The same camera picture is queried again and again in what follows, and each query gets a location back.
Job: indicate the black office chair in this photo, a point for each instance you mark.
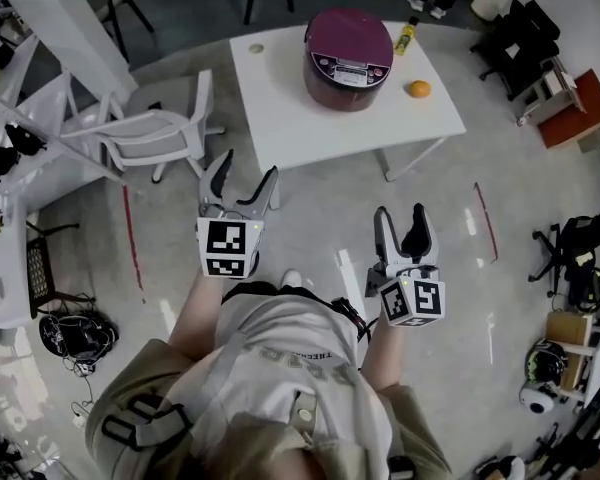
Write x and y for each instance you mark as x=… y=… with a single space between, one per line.
x=520 y=43
x=580 y=258

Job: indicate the row of black bags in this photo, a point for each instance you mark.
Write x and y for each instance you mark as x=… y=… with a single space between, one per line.
x=0 y=160

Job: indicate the grey round table grommet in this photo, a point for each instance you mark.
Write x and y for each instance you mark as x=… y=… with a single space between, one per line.
x=256 y=48

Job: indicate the black leg stool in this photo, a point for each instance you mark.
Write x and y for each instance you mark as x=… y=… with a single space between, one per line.
x=120 y=13

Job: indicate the black metal lattice chair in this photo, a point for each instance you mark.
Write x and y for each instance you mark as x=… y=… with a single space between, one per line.
x=40 y=268

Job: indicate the yellow oil bottle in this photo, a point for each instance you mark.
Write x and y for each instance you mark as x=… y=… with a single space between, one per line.
x=406 y=38

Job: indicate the white metal shelf rack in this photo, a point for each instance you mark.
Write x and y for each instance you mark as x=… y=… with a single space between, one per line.
x=55 y=118

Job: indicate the person's right forearm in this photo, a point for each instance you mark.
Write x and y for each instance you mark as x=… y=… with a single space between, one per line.
x=382 y=358

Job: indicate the cardboard box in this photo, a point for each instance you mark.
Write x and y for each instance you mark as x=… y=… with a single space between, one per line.
x=567 y=328

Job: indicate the person's black trousers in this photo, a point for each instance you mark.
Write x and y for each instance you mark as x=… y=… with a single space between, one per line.
x=255 y=290

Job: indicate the person's white printed t-shirt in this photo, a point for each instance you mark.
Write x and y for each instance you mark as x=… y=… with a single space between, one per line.
x=280 y=368

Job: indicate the white side table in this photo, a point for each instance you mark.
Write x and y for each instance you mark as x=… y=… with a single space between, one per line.
x=5 y=278

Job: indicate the orange cabinet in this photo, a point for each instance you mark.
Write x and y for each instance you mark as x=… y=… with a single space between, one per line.
x=575 y=113

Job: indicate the person's white shoe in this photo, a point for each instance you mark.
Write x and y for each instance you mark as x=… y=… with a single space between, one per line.
x=291 y=278

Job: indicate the white helmet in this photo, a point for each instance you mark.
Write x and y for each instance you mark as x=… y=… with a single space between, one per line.
x=536 y=400

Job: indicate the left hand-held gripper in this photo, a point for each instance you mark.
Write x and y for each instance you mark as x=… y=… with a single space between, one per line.
x=225 y=243

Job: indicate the orange fruit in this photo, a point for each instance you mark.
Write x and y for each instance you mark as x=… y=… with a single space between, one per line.
x=419 y=89

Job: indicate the black green helmet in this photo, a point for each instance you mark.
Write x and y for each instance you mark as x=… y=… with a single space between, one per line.
x=545 y=363

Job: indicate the white mesh office chair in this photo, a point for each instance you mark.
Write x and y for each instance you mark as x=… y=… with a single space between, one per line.
x=150 y=133

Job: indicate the person's beige overshirt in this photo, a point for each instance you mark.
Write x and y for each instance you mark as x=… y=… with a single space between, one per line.
x=130 y=383

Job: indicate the white square table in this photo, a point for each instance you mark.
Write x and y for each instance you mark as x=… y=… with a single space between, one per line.
x=280 y=118

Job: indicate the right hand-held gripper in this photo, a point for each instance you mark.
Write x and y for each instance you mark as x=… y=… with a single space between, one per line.
x=425 y=298

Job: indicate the person's left forearm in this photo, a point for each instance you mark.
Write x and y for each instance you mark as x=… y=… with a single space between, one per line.
x=195 y=318

